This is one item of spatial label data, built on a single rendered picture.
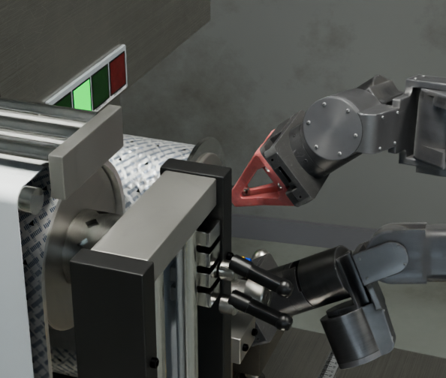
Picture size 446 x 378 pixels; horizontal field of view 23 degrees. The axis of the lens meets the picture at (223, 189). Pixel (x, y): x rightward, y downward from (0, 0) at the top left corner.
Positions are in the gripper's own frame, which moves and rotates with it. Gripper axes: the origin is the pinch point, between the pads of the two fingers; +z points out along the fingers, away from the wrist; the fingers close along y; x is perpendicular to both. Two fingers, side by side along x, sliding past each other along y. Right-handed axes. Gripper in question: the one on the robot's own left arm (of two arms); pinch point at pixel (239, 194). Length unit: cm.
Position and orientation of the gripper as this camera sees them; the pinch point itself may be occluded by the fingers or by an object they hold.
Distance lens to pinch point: 112.8
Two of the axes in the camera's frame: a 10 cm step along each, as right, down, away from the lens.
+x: -6.0, -7.8, -1.6
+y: 3.3, -4.3, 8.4
